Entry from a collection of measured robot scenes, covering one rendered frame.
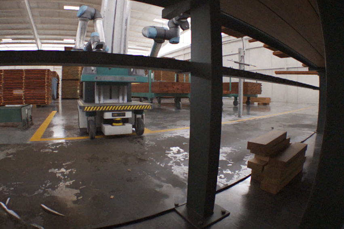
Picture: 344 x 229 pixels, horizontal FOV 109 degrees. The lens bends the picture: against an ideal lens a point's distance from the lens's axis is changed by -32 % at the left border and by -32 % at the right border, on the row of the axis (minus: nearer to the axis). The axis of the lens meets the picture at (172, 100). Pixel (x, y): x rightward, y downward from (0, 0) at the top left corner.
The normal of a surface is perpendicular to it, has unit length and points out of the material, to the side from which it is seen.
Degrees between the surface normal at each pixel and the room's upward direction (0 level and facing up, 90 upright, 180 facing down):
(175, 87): 90
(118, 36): 90
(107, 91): 90
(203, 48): 90
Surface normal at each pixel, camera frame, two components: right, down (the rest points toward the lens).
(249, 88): 0.54, 0.04
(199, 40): -0.85, 0.01
